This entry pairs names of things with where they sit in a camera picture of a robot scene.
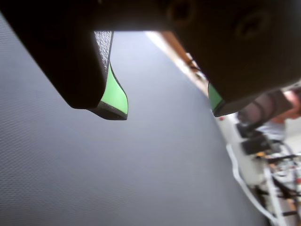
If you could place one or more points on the black textured mat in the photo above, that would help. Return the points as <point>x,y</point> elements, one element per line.
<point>117,164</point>

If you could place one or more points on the brown wooden furniture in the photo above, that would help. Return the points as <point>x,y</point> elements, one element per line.
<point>174,44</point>

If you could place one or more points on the black small electronic box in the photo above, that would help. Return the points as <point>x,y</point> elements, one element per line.
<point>248,130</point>
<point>255,146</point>

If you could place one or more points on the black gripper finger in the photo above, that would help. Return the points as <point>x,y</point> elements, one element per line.
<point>247,58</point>
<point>65,58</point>

